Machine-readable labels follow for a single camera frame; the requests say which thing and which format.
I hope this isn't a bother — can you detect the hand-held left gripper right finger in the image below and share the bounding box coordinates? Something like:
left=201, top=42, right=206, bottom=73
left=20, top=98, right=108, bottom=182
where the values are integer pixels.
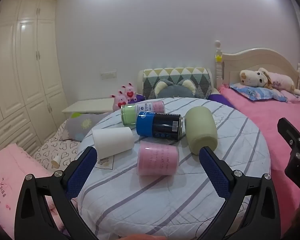
left=198, top=146, right=282, bottom=240

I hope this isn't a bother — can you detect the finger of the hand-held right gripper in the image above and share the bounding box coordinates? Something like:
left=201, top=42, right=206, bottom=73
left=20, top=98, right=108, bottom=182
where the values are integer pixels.
left=277, top=118, right=300, bottom=155

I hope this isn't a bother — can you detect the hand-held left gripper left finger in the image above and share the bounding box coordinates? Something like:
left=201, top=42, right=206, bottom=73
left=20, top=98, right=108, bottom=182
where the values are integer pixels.
left=14, top=146, right=99, bottom=240

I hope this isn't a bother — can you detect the pink cup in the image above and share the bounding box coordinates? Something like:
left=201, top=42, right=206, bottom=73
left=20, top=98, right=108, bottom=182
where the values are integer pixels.
left=137, top=140, right=179, bottom=176

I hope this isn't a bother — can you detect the olive green cup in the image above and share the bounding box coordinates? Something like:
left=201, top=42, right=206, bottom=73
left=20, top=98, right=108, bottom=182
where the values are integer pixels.
left=184, top=107, right=218, bottom=155

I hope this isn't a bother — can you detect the white cup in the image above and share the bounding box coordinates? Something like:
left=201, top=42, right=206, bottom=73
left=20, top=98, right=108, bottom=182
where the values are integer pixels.
left=92, top=127, right=135, bottom=160

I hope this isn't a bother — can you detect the pink pillow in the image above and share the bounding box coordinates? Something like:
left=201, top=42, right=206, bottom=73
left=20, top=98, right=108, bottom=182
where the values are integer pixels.
left=281, top=90, right=300, bottom=105

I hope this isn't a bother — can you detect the pink bed sheet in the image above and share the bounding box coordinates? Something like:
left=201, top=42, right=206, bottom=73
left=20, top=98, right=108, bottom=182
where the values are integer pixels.
left=219, top=85, right=300, bottom=238

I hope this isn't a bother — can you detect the heart print sheet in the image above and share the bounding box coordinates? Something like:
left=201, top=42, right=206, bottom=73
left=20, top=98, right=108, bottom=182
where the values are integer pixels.
left=32, top=120, right=83, bottom=173

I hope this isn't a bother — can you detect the grey flower pillow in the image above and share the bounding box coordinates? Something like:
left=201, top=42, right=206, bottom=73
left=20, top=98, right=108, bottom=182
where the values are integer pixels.
left=60, top=112, right=110, bottom=142

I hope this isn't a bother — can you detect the blue floral pillow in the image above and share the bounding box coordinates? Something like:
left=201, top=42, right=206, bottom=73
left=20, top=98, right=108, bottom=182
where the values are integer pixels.
left=230, top=84, right=289, bottom=103

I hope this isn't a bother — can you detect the plush dog toy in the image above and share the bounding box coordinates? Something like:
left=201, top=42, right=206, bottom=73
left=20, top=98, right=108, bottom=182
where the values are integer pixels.
left=239, top=67, right=300, bottom=96

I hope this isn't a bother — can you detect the blue and black can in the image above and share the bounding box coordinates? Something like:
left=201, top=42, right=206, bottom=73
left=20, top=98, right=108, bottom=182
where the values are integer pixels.
left=136, top=112, right=185, bottom=140

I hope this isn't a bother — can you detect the purple cloth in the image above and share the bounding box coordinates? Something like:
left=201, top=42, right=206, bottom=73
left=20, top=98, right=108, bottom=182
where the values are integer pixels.
left=207, top=93, right=237, bottom=109

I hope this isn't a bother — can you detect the pink printed quilt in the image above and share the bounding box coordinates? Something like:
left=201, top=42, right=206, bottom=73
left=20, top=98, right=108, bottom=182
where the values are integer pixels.
left=0, top=144, right=73, bottom=233

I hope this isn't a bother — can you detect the pink plush bunny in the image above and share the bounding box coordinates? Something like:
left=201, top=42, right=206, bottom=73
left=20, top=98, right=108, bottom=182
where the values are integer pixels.
left=110, top=94, right=128, bottom=112
left=119, top=82, right=138, bottom=103

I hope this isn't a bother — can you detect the cream wooden headboard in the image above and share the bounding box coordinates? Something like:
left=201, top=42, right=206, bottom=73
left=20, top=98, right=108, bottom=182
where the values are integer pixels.
left=214, top=40, right=300, bottom=93

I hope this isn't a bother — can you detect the pink and white can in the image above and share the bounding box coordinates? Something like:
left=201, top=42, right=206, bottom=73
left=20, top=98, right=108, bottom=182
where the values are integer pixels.
left=135, top=100, right=166, bottom=115

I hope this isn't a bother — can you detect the grey plush cushion with ears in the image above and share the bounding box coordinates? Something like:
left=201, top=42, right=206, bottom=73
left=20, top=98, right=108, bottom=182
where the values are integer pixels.
left=154, top=79, right=197, bottom=98

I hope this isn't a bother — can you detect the triangle patterned cushion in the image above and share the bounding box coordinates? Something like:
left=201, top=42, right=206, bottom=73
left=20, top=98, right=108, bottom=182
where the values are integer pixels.
left=142, top=67, right=213, bottom=100

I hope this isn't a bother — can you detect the cream wardrobe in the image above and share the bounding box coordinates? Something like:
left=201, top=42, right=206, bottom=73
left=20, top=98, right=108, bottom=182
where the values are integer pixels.
left=0, top=0, right=68, bottom=155

